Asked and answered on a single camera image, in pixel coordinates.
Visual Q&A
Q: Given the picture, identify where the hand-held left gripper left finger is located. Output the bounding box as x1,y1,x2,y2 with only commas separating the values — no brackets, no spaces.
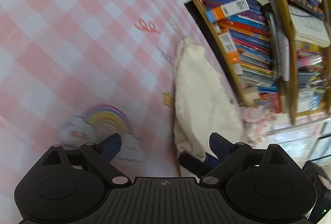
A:
39,133,132,186

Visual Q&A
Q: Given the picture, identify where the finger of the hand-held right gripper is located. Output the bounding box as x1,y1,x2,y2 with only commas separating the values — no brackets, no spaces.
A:
178,152,221,178

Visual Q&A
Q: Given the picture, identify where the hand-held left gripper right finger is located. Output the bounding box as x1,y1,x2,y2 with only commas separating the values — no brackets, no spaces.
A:
202,133,298,185

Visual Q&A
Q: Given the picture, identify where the cream printed t-shirt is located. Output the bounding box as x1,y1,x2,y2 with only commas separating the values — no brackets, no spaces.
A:
172,37,246,162

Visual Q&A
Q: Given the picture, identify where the pink white plush bunny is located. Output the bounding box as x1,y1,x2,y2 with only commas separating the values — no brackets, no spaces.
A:
239,105,276,137

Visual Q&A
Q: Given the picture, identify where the pale wooden pen holder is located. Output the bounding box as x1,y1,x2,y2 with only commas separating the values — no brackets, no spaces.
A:
243,86,260,107

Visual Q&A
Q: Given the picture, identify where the long white orange box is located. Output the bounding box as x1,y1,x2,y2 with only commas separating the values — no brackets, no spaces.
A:
218,28,243,75

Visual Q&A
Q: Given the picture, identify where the white tablet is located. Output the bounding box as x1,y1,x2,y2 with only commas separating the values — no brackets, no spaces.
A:
277,31,290,81

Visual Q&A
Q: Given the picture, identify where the row of colourful books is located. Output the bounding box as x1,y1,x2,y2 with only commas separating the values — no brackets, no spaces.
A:
204,0,282,114

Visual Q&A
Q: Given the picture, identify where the pink checkered cartoon desk mat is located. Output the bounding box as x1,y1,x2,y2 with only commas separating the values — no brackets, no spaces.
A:
0,0,249,224

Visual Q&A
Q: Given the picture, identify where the tall white orange box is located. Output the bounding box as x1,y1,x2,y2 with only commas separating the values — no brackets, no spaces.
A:
205,0,255,23

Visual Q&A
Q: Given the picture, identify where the stack of books and papers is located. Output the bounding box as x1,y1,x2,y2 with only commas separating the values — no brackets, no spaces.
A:
287,0,331,116

